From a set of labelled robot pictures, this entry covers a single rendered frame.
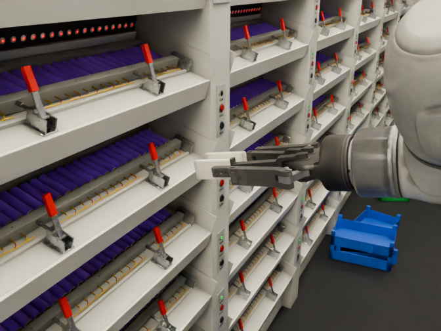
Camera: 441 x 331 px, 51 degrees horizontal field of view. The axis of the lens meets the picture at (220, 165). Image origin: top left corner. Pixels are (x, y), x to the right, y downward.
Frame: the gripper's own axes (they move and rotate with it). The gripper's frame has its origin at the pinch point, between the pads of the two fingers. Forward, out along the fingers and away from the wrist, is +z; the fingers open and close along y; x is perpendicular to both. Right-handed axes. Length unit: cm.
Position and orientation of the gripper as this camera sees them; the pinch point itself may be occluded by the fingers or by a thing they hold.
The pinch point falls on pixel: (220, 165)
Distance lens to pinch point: 69.8
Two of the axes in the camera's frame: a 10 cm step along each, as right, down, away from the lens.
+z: -8.6, 0.2, 5.0
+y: 4.7, -3.3, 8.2
